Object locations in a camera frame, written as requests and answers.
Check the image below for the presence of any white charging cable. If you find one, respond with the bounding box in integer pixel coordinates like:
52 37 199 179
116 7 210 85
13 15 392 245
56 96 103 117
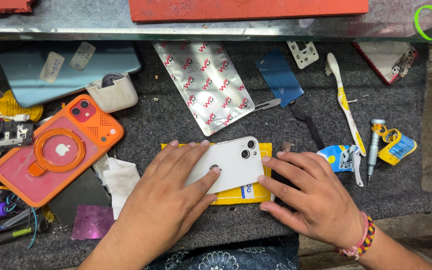
0 111 31 123

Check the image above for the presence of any white smartphone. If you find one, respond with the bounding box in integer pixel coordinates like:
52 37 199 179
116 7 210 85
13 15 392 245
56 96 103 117
184 136 265 195

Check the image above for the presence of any blue floral clothing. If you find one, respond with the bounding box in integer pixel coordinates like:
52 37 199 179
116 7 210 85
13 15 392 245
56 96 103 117
144 233 300 270

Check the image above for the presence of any red smartphone housing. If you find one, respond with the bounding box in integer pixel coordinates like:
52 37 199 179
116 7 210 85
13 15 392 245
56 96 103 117
352 40 419 86

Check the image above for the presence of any black round cap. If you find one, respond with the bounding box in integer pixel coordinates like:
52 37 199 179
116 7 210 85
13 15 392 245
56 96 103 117
101 72 125 89

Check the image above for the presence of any white plastic case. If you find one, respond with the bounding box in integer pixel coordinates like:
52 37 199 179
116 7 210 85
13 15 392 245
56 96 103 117
86 72 139 114

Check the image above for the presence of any small broken red slab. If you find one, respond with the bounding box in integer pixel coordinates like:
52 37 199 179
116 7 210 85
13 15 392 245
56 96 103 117
0 0 37 15

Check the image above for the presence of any white cloth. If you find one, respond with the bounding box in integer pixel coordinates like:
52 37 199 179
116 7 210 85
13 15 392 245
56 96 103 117
103 157 141 221

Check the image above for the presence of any blue adhesive film sheet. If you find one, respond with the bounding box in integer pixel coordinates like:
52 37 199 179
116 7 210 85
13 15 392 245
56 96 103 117
255 49 305 109

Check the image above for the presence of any glass shelf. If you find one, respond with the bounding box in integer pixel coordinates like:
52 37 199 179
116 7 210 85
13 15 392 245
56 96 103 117
0 0 432 43

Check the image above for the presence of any white paper label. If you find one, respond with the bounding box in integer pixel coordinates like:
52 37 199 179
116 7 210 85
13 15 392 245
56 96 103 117
69 41 97 72
39 51 65 84

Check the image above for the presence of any silver foil pouch red print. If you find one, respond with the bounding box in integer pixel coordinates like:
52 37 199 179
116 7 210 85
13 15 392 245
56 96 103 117
152 40 256 137

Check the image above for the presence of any blue wire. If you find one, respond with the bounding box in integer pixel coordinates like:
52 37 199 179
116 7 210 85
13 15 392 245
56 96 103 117
5 192 39 249

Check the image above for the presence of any black glass panel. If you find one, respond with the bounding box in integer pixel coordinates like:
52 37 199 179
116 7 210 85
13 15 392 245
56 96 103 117
47 168 112 227

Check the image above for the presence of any person's right hand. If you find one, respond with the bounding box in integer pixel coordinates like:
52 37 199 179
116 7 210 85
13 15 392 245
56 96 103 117
257 151 365 249

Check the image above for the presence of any large red rubber slab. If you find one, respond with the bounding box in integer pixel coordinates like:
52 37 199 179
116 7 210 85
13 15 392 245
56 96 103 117
128 0 369 23

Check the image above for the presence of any green rubber band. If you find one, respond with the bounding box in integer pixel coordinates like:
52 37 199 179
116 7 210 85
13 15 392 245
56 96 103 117
414 5 432 41

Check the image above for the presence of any crumpled blue white wrapper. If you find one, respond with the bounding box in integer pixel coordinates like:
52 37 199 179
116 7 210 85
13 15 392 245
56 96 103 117
316 144 365 187

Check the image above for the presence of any grey felt mat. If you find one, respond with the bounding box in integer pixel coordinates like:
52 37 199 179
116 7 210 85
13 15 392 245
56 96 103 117
0 40 432 270

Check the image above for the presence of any metal scalpel blade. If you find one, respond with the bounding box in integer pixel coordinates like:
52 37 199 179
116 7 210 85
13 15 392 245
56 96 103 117
251 98 282 113

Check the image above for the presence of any yellow round tin lid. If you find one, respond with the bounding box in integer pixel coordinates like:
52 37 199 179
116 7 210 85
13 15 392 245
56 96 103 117
0 89 44 123

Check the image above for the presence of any yellow flat packet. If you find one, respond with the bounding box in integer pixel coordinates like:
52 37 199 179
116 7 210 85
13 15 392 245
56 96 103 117
161 142 273 206

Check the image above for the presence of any black flex cable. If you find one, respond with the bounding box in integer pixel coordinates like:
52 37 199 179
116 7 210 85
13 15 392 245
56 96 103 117
290 100 325 151

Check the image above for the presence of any person's left hand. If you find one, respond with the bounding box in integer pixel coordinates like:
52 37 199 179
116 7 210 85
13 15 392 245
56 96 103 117
120 140 222 244

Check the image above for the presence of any light blue smartphone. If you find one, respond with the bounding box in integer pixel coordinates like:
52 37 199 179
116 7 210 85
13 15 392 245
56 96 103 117
0 41 142 109

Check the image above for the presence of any pink thread bracelet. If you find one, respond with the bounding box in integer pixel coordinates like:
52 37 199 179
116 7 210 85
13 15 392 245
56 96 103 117
335 211 370 260

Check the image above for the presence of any smartphone in orange ring case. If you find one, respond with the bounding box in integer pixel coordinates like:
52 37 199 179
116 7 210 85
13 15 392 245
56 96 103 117
0 94 125 208

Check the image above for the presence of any red yellow black braided bracelet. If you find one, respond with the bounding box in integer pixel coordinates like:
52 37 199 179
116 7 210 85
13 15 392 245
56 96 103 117
349 215 376 259

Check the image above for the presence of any crumpled yellow blue glue tube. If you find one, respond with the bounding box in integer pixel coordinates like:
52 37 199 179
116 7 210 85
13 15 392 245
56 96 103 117
371 124 418 166

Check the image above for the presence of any purple foil piece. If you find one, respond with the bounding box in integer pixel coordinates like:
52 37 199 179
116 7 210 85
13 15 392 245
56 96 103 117
70 205 116 241

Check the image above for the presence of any silver precision screwdriver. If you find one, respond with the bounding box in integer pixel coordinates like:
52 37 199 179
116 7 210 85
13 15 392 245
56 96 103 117
366 119 386 190

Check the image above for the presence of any white and yellow toothbrush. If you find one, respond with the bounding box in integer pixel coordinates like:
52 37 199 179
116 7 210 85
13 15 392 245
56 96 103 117
325 52 367 157

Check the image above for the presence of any green black screwdriver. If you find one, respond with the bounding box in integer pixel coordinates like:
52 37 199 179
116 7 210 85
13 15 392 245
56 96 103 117
0 224 38 249

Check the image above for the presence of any white camera bracket plate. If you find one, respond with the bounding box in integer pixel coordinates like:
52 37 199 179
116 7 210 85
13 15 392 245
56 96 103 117
286 40 319 70

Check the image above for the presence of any black phone mid frame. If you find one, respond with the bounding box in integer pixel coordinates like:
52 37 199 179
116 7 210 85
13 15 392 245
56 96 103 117
0 120 34 153

